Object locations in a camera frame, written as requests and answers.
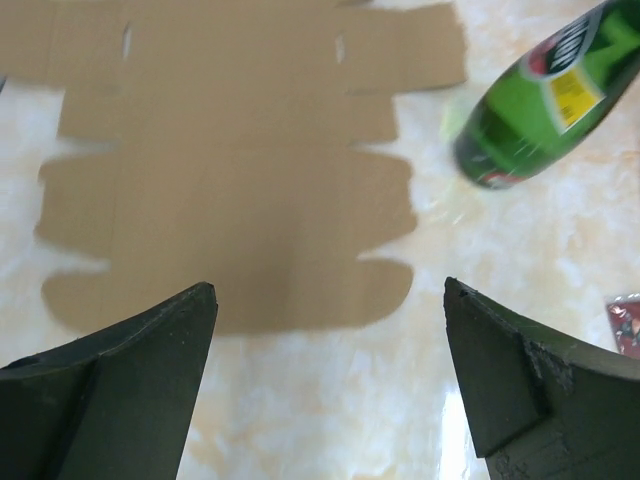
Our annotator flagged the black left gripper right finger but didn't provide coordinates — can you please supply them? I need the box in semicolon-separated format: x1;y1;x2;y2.
444;277;639;480

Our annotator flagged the green glass bottle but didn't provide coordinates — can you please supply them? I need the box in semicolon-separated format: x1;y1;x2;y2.
453;1;639;189

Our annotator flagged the brown cardboard box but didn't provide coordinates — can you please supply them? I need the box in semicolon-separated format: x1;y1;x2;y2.
1;1;465;335

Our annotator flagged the small red packet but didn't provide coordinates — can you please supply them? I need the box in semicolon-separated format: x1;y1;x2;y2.
605;292;640;360

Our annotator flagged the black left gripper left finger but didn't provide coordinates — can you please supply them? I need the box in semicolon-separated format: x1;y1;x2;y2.
1;282;218;480

